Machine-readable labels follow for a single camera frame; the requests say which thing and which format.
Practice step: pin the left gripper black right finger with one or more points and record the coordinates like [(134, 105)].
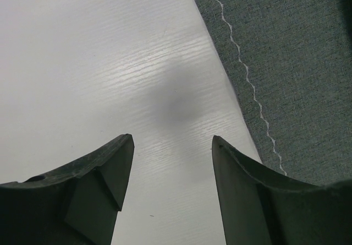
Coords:
[(261, 206)]

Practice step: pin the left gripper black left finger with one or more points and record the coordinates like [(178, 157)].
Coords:
[(76, 203)]

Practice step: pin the dark grey cloth placemat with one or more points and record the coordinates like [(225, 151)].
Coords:
[(289, 62)]

